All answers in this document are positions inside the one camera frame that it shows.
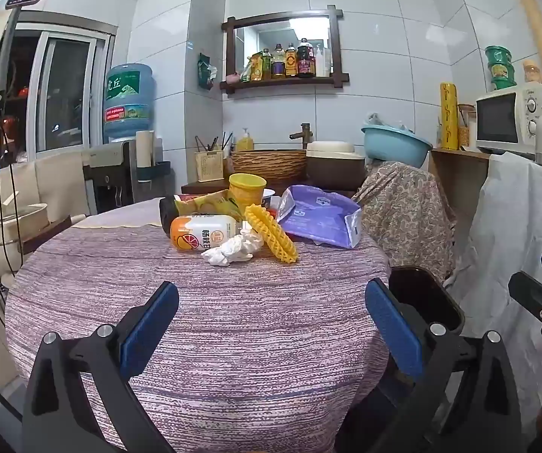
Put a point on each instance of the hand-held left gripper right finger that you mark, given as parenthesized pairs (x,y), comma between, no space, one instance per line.
(393,325)

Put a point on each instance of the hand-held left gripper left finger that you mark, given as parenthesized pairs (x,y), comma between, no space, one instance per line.
(150,325)

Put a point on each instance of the dark brown trash bin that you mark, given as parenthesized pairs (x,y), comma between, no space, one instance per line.
(422,297)

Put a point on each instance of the orange label drink bottle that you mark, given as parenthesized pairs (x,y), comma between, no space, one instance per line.
(205,232)

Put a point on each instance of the white tissue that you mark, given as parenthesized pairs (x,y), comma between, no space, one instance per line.
(233,250)

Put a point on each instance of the green yellow snack bag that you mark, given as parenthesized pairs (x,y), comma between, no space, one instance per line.
(205,205)

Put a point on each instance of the purple plastic bag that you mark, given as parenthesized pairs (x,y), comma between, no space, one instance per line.
(318,212)

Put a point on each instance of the yellow foam fruit net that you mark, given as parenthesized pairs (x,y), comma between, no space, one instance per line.
(271,233)

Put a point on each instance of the yellow snack canister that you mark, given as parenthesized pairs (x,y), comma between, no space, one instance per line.
(247,188)

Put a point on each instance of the blue white yogurt cup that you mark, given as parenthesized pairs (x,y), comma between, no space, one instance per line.
(269,193)

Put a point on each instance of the white cloth cover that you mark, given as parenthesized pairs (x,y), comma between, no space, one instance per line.
(511,226)

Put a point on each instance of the floral cloth cover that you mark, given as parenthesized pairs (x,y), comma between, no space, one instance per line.
(403,217)

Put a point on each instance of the light wooden cabinet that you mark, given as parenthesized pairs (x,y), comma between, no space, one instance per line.
(459,184)

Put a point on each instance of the dark wooden chair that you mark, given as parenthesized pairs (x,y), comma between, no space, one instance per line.
(47,236)

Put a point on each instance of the dark wooden counter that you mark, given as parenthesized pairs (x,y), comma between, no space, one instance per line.
(205,187)

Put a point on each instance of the dark teal cup holder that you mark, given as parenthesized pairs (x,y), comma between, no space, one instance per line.
(157,170)

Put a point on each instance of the water dispenser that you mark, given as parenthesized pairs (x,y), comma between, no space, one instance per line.
(108,174)

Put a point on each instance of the white microwave oven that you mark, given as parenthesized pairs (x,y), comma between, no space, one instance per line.
(500,118)

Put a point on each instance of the brown cream rice cooker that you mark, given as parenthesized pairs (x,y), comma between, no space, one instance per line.
(334,170)

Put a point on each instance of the cream cooking pot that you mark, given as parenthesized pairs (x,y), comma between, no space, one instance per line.
(16,224)

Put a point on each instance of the cream chopstick holder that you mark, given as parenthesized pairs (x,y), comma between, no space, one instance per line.
(209,167)

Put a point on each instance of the light blue plastic basin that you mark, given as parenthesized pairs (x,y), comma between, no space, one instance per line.
(396,148)

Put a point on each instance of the white paper cup stack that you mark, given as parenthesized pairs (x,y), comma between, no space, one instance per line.
(144,148)

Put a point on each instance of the yellow patterned roll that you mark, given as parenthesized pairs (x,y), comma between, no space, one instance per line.
(449,118)

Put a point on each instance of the bundle of chopsticks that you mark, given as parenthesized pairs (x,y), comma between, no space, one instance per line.
(212,144)

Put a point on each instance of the orange lid jar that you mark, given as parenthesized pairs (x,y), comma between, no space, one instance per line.
(532,73)

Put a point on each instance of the green instant noodle bowl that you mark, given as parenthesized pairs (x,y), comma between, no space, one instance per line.
(502,75)
(498,54)

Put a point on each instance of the woven basket basin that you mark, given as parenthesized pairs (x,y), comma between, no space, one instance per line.
(268,163)

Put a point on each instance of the grey plastic bag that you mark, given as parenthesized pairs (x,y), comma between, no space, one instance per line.
(384,122)

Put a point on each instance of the yellow soap pump bottle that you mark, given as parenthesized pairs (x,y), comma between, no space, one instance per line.
(245,143)

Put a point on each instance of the bronze faucet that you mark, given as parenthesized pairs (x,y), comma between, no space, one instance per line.
(304,134)

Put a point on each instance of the blue water jug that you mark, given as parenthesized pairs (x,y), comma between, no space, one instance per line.
(129,104)

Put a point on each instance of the white framed window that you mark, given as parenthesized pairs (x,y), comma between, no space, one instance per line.
(63,94)

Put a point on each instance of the pink small teapot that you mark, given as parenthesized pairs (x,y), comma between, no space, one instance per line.
(233,78)

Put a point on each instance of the wooden framed mirror shelf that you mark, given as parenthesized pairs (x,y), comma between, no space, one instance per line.
(280,82)

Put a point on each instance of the yellow seasoning packet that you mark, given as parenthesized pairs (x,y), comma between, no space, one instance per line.
(247,71)

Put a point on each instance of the white plastic bottle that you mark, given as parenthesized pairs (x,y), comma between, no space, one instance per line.
(323,62)

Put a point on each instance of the large dark sauce bottle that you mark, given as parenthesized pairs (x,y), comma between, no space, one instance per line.
(306,59)

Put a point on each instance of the orange label sauce bottle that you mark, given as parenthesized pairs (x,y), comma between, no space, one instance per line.
(291,62)

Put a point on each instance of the small dark sauce bottle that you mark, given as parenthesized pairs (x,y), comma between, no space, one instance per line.
(266,66)

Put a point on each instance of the purple label oil bottle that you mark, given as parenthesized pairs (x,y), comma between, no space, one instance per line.
(278,63)

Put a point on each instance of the green bag on wall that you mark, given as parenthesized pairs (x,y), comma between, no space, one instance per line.
(206,73)

